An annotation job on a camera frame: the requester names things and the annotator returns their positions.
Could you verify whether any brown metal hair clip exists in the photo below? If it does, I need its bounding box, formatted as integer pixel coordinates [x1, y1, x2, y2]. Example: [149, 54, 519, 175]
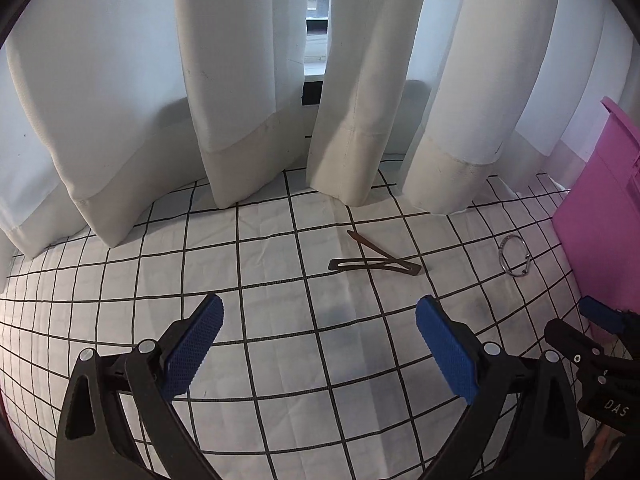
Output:
[328, 230, 429, 277]

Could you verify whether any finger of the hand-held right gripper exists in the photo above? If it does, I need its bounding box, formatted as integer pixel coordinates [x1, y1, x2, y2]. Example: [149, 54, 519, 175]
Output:
[579, 296, 640, 334]
[544, 317, 607, 367]

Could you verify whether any white black-grid bedsheet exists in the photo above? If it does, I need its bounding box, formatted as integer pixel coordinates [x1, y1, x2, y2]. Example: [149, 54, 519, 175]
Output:
[0, 167, 601, 480]

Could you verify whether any sheer white curtain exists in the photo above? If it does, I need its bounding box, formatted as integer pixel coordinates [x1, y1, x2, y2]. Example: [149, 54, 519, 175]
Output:
[0, 25, 96, 261]
[515, 10, 637, 193]

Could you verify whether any small silver metal ring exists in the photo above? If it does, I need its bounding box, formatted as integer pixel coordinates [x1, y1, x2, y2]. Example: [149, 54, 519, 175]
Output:
[499, 235, 534, 277]

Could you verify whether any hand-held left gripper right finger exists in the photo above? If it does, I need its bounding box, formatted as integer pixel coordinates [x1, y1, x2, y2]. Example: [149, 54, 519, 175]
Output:
[415, 295, 586, 480]

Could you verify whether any thick white curtain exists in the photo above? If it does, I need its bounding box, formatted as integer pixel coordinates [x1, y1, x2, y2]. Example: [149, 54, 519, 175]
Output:
[5, 0, 308, 250]
[305, 0, 612, 216]

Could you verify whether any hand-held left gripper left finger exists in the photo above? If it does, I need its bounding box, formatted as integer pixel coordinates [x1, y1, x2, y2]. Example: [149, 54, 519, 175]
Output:
[55, 294, 225, 480]

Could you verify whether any window frame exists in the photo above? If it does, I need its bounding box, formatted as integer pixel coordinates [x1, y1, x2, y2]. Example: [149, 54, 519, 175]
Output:
[300, 0, 332, 109]

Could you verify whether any pink storage box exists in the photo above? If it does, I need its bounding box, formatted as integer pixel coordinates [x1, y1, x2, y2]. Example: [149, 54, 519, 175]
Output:
[552, 96, 640, 341]

